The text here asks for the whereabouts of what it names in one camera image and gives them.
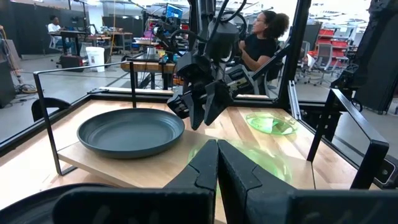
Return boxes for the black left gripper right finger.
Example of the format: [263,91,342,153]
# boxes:
[217,139,398,224]

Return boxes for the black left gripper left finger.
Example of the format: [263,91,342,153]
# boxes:
[52,139,218,224]

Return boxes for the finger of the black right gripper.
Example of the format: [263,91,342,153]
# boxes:
[203,80,234,127]
[185,91,206,131]

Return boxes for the wooden top work table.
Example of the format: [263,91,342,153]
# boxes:
[120,61,177,91]

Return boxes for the monitor with blue screen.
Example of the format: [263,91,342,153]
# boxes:
[165,3,183,19]

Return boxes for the person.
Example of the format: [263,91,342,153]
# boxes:
[238,10,290,96]
[46,14,68,50]

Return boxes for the white plastic bucket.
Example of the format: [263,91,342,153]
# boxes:
[85,46,106,73]

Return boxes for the grey office chair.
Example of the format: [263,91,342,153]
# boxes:
[310,42,336,86]

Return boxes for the black equipment case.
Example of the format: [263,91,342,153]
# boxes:
[58,55,85,73]

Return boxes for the red storage bins rack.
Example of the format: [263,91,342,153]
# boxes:
[317,28,349,60]

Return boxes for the black table clamp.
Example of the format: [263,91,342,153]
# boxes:
[30,97,72,123]

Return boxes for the small square camera box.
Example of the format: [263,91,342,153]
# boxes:
[373,155,398,189]

